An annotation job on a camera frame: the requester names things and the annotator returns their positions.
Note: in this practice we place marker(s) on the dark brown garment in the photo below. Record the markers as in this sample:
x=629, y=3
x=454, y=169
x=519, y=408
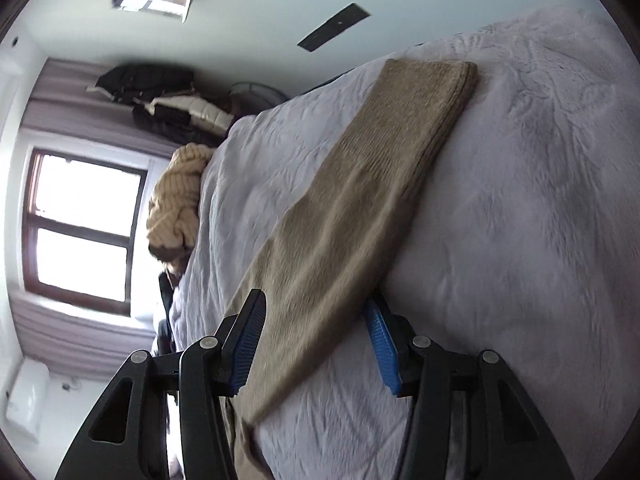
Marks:
x=170, y=130

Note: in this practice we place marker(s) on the grey fan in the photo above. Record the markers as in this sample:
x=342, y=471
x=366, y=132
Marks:
x=255, y=94

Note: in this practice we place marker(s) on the black wall panel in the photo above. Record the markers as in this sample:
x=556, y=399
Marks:
x=334, y=27

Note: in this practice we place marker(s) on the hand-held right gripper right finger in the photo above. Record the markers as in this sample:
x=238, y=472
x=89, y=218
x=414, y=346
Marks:
x=382, y=350

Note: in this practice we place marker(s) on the white air conditioner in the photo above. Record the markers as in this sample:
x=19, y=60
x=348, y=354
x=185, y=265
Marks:
x=27, y=400

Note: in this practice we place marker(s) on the black jacket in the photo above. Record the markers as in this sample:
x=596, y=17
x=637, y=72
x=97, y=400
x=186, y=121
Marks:
x=145, y=80

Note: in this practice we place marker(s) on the lavender fleece blanket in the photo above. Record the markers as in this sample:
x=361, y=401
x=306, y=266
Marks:
x=525, y=235

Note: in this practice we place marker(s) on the lilac curtain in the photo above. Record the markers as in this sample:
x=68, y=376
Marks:
x=65, y=95

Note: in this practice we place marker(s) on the brown knit sweater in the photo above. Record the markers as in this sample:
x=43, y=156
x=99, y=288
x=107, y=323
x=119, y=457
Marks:
x=350, y=185

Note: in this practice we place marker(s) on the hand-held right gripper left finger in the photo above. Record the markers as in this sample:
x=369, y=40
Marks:
x=245, y=345

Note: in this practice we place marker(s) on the pile of striped beige clothes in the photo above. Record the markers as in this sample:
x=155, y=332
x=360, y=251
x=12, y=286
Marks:
x=175, y=205

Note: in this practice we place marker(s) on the white puffer jacket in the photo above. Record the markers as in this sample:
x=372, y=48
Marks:
x=192, y=110

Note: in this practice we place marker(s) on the brown framed window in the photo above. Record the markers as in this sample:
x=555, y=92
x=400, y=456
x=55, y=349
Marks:
x=80, y=225

